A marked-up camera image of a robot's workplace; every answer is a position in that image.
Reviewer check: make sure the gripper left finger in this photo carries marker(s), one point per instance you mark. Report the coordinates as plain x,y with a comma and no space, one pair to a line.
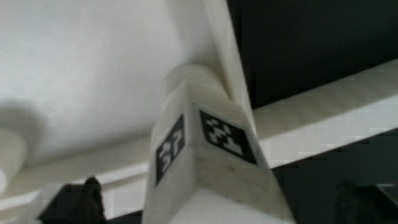
76,206

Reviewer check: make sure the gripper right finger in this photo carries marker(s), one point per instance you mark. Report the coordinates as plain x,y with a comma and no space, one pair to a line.
362,207

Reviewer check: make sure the white table leg with tag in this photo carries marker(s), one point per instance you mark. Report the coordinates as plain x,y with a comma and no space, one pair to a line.
211,186

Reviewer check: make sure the white U-shaped obstacle fence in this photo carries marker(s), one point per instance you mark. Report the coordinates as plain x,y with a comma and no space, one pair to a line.
307,124

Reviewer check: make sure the white square tabletop panel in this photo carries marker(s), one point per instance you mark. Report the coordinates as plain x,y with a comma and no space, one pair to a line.
87,53

